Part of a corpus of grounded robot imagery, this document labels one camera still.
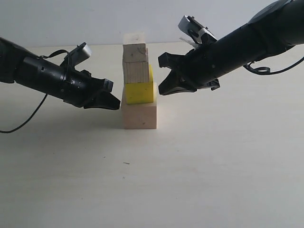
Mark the large wooden cube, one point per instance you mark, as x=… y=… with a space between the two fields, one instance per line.
x=139 y=116

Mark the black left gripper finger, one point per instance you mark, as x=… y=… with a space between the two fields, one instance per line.
x=102 y=100

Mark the yellow cube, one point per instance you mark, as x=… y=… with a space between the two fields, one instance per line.
x=141 y=93

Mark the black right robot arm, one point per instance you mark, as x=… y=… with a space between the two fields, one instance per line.
x=274 y=30

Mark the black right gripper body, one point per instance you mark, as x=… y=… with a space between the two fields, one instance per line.
x=201 y=67

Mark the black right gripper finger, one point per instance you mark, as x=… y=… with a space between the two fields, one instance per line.
x=173 y=84

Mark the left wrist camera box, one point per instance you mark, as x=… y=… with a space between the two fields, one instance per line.
x=76 y=56

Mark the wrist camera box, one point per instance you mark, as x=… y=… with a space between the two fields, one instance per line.
x=76 y=56
x=199 y=34

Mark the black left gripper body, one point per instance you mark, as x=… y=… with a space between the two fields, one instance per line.
x=71 y=86

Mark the small wooden cube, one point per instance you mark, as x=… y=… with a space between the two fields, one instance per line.
x=134 y=38

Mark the medium wooden cube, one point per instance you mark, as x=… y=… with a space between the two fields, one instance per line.
x=136 y=72

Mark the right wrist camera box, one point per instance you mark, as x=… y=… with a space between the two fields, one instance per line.
x=199 y=34

